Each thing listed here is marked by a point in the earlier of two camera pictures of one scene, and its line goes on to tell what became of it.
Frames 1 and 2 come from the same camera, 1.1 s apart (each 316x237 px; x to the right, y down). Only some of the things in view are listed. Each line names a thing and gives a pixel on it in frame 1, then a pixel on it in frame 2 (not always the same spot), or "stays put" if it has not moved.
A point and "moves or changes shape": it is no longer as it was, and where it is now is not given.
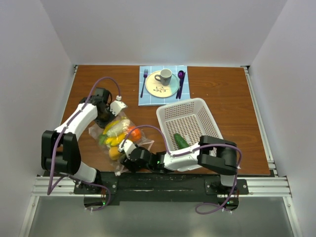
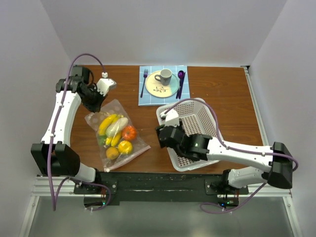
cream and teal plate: x=155 y=88 stays put
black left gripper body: x=103 y=119 to x=93 y=99
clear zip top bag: x=109 y=139 moves or changes shape
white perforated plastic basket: x=184 y=123 stays put
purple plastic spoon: x=180 y=74 stays put
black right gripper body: x=134 y=167 to x=180 y=128
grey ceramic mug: x=165 y=77 stays put
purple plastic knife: x=181 y=82 stays put
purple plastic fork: x=145 y=75 stays put
